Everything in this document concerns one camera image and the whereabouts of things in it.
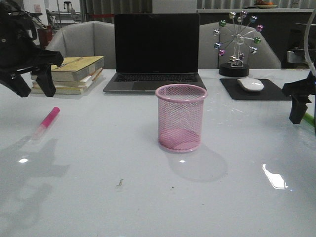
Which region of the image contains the white computer mouse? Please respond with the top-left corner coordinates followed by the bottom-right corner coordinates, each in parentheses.
top-left (237, 78), bottom-right (264, 92)

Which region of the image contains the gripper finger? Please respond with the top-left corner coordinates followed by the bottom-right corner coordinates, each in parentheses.
top-left (282, 73), bottom-right (316, 124)

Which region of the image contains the red bin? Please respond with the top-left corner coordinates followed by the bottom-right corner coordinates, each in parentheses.
top-left (37, 25), bottom-right (53, 49)

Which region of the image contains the pink mesh pen holder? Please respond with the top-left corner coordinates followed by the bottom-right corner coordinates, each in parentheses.
top-left (155, 84), bottom-right (207, 153)

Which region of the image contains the fruit bowl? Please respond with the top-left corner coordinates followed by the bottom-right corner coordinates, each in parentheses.
top-left (254, 0), bottom-right (277, 9)

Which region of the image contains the left grey armchair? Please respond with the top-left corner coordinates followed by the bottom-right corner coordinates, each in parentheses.
top-left (46, 21), bottom-right (116, 69)

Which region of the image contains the top yellow book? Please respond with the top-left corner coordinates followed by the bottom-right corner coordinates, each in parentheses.
top-left (51, 56), bottom-right (104, 81)

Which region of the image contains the white cable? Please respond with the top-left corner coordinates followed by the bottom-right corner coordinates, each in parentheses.
top-left (304, 8), bottom-right (316, 75)

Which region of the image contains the right grey armchair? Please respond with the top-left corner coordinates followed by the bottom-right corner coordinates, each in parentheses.
top-left (198, 22), bottom-right (281, 69)

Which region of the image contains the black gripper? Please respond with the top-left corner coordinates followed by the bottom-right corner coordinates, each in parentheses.
top-left (0, 0), bottom-right (63, 97)

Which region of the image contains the green highlighter pen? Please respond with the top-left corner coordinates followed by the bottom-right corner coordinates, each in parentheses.
top-left (303, 113), bottom-right (316, 128)

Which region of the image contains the pink highlighter pen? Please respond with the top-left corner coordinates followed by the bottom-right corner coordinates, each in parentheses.
top-left (31, 107), bottom-right (60, 141)

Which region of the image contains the bottom yellow book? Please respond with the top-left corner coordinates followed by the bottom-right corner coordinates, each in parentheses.
top-left (30, 73), bottom-right (104, 95)

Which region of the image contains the grey armchair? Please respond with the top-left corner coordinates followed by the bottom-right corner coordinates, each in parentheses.
top-left (46, 21), bottom-right (116, 69)
top-left (198, 22), bottom-right (281, 69)

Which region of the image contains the ferris wheel desk ornament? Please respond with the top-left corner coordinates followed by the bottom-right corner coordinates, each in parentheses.
top-left (213, 10), bottom-right (264, 77)

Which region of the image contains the middle white book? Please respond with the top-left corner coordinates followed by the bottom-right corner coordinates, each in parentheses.
top-left (31, 67), bottom-right (103, 89)

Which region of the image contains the black mouse pad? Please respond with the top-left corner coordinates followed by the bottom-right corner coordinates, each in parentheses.
top-left (220, 79), bottom-right (291, 101)

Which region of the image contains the yellow book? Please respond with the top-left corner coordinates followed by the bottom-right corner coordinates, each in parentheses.
top-left (51, 56), bottom-right (104, 81)
top-left (30, 73), bottom-right (104, 95)

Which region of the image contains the grey laptop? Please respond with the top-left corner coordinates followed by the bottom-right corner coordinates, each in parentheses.
top-left (103, 13), bottom-right (204, 93)

